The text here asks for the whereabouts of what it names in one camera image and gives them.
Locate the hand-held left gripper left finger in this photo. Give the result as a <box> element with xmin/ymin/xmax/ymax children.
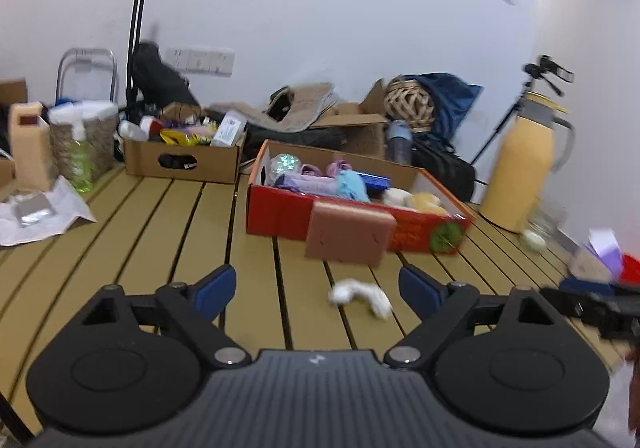
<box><xmin>80</xmin><ymin>264</ymin><xmax>253</xmax><ymax>371</ymax></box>

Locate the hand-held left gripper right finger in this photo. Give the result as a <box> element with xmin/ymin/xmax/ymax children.
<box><xmin>382</xmin><ymin>265</ymin><xmax>576</xmax><ymax>371</ymax></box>

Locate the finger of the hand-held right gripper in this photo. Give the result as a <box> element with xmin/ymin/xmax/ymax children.
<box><xmin>559</xmin><ymin>278</ymin><xmax>640</xmax><ymax>301</ymax></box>
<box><xmin>540</xmin><ymin>287</ymin><xmax>613</xmax><ymax>324</ymax></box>

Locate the white sock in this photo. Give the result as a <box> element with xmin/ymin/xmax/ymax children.
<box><xmin>327</xmin><ymin>278</ymin><xmax>393</xmax><ymax>319</ymax></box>

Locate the yellow white plush dog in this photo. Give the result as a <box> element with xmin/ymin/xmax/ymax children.
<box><xmin>382</xmin><ymin>188</ymin><xmax>451</xmax><ymax>216</ymax></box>

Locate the red cardboard box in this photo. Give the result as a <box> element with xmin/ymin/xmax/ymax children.
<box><xmin>245</xmin><ymin>139</ymin><xmax>473</xmax><ymax>255</ymax></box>

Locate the blue tissue packet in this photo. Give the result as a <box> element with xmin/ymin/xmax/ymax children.
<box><xmin>356</xmin><ymin>171</ymin><xmax>392</xmax><ymax>189</ymax></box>

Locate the light blue plush toy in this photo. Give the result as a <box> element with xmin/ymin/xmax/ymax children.
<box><xmin>334</xmin><ymin>171</ymin><xmax>371</xmax><ymax>203</ymax></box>

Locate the lilac towel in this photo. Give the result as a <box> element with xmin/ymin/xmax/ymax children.
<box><xmin>272</xmin><ymin>173</ymin><xmax>341</xmax><ymax>196</ymax></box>

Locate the shiny greenish ball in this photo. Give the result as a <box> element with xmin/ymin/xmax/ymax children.
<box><xmin>269</xmin><ymin>153</ymin><xmax>303</xmax><ymax>179</ymax></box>

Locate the pink satin scrunchie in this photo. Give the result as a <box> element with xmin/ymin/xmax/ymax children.
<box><xmin>300</xmin><ymin>158</ymin><xmax>351</xmax><ymax>178</ymax></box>

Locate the purple tissue box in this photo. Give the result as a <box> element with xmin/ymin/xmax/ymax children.
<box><xmin>567</xmin><ymin>228</ymin><xmax>626</xmax><ymax>284</ymax></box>

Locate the red container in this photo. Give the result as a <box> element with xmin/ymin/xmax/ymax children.
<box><xmin>620</xmin><ymin>254</ymin><xmax>640</xmax><ymax>286</ymax></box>

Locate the glass cup with candle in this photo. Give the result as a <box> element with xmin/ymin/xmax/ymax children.
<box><xmin>520</xmin><ymin>201</ymin><xmax>568</xmax><ymax>251</ymax></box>

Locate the brown sponge block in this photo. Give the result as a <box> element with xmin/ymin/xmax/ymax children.
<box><xmin>305</xmin><ymin>201</ymin><xmax>398</xmax><ymax>266</ymax></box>

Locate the yellow thermos jug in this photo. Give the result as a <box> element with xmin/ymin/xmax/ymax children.
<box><xmin>479</xmin><ymin>92</ymin><xmax>576</xmax><ymax>234</ymax></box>

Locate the blue water bottle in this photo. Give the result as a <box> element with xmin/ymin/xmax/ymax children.
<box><xmin>385</xmin><ymin>119</ymin><xmax>415</xmax><ymax>166</ymax></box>

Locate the yellow packet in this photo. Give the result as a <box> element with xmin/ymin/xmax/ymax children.
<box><xmin>160</xmin><ymin>128</ymin><xmax>213</xmax><ymax>146</ymax></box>

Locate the white small carton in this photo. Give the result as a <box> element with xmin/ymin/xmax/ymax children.
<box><xmin>210</xmin><ymin>111</ymin><xmax>248</xmax><ymax>148</ymax></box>

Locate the open brown cardboard box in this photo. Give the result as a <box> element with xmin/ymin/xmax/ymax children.
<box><xmin>307</xmin><ymin>78</ymin><xmax>391</xmax><ymax>160</ymax></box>

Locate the white plastic wrapper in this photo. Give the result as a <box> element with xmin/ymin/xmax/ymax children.
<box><xmin>0</xmin><ymin>175</ymin><xmax>98</xmax><ymax>247</ymax></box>

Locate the white plastic bottle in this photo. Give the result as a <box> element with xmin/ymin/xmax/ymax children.
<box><xmin>117</xmin><ymin>115</ymin><xmax>163</xmax><ymax>141</ymax></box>

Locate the green spray bottle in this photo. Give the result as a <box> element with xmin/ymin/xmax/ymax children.
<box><xmin>67</xmin><ymin>121</ymin><xmax>96</xmax><ymax>194</ymax></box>

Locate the wicker ball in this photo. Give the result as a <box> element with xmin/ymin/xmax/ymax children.
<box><xmin>383</xmin><ymin>76</ymin><xmax>435</xmax><ymax>130</ymax></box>

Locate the clear grain container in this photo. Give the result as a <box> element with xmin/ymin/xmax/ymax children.
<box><xmin>47</xmin><ymin>100</ymin><xmax>121</xmax><ymax>179</ymax></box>

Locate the dark blue cloth bag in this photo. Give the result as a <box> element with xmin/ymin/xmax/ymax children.
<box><xmin>410</xmin><ymin>72</ymin><xmax>485</xmax><ymax>144</ymax></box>

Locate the silver foil packet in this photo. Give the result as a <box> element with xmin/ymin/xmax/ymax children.
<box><xmin>15</xmin><ymin>202</ymin><xmax>57</xmax><ymax>228</ymax></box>

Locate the beige cloth bag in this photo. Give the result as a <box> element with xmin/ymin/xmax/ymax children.
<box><xmin>205</xmin><ymin>82</ymin><xmax>341</xmax><ymax>134</ymax></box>

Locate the black tripod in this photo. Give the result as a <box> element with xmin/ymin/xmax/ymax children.
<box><xmin>467</xmin><ymin>71</ymin><xmax>566</xmax><ymax>166</ymax></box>

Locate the tan wooden box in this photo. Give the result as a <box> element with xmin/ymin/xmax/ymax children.
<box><xmin>7</xmin><ymin>101</ymin><xmax>56</xmax><ymax>191</ymax></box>

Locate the silver folding stool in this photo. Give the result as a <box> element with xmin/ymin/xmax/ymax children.
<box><xmin>54</xmin><ymin>47</ymin><xmax>119</xmax><ymax>106</ymax></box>

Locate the black hand trolley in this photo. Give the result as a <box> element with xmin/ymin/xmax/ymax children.
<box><xmin>125</xmin><ymin>0</ymin><xmax>161</xmax><ymax>114</ymax></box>

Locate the large brown cardboard box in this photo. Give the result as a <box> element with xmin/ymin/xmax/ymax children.
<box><xmin>0</xmin><ymin>77</ymin><xmax>28</xmax><ymax>109</ymax></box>

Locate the brown cardboard box with handle hole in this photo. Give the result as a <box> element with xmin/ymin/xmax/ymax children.
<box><xmin>123</xmin><ymin>131</ymin><xmax>246</xmax><ymax>185</ymax></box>

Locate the white wall socket strip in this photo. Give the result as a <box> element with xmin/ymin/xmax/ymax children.
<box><xmin>165</xmin><ymin>47</ymin><xmax>236</xmax><ymax>76</ymax></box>

